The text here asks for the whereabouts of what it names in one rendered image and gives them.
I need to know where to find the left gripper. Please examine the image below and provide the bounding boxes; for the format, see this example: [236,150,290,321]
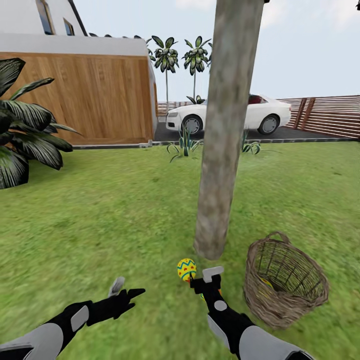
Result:
[101,289,145,322]

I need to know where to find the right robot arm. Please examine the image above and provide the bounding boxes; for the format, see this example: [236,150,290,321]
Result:
[189,266,316,360]

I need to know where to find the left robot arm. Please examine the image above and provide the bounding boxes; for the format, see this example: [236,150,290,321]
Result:
[0,276,145,360]

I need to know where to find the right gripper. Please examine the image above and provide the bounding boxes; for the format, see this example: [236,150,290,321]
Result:
[189,274,221,298]

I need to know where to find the wicker basket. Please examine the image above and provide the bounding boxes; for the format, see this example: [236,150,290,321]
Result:
[243,230,330,331]

